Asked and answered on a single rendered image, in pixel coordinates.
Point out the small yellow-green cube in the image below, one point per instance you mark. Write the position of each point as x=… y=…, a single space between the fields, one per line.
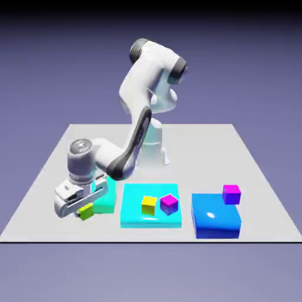
x=86 y=211

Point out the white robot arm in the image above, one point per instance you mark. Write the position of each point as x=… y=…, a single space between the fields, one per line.
x=141 y=77

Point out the small magenta cube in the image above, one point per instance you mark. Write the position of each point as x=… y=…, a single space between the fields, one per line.
x=231 y=194
x=169 y=203

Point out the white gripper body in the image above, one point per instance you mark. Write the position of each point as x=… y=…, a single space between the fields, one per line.
x=70 y=207

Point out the small yellow cube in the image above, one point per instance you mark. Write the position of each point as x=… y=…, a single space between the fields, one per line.
x=148 y=204

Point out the large teal box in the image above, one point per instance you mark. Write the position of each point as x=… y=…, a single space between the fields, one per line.
x=105 y=202

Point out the large blue box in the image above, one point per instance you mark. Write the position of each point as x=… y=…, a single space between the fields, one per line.
x=214 y=219

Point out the large cyan box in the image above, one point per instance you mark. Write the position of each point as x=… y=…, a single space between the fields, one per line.
x=132 y=212

